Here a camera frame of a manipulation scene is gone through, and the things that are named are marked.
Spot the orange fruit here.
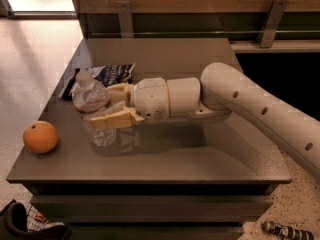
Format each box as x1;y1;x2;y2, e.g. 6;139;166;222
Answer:
23;121;58;154

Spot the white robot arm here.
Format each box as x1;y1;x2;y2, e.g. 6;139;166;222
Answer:
89;62;320;179

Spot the right metal wall bracket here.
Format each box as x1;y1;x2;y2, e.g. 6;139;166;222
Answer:
257;0;288;48

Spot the clear plastic water bottle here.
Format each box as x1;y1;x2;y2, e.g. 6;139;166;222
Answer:
72;70;116;148

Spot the left metal wall bracket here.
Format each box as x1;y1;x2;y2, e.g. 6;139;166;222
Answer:
117;0;134;38

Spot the metal wall bracket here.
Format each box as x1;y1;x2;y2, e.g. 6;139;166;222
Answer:
117;0;134;38
257;0;288;48

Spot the blue chip bag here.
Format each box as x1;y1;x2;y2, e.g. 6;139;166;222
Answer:
60;63;135;101

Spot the grey table with drawers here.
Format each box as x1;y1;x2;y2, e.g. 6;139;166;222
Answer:
5;37;293;240

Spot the black bin with mesh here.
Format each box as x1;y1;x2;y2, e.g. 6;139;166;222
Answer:
0;199;72;240

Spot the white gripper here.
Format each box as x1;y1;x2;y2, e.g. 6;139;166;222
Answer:
89;78;169;129

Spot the black metal cylinder tool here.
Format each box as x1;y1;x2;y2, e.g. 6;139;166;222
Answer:
262;221;316;240

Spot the horizontal metal rail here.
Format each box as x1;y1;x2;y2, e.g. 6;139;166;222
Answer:
89;30;320;40

